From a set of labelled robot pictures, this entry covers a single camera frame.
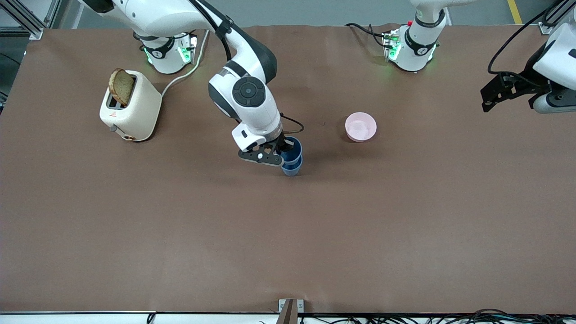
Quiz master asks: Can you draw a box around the pink bowl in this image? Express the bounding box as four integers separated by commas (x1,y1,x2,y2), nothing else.
345,112,378,143

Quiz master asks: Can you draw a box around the brown table mat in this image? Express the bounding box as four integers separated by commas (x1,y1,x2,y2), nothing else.
0,23,576,314

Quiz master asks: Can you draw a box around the cream white toaster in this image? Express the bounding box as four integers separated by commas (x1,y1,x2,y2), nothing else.
99,70,162,142

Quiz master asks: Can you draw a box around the brown bread slice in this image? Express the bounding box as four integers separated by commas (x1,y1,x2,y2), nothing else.
108,68,135,107

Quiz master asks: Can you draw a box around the dark brown pole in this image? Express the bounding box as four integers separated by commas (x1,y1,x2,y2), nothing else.
275,300,296,324

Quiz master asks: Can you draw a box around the aluminium frame profile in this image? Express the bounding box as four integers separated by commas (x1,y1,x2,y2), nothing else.
0,0,61,40
538,0,576,36

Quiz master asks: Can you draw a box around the white toaster power cable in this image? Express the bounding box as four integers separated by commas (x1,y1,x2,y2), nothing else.
161,30,211,97

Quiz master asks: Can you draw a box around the black arm base cable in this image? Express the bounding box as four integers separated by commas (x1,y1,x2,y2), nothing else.
346,22,391,46

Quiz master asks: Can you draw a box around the metal table edge bracket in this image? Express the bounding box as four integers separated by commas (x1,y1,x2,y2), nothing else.
278,298,305,324

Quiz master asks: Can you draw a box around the black cable tangle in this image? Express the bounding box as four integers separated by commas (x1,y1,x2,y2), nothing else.
297,308,576,324

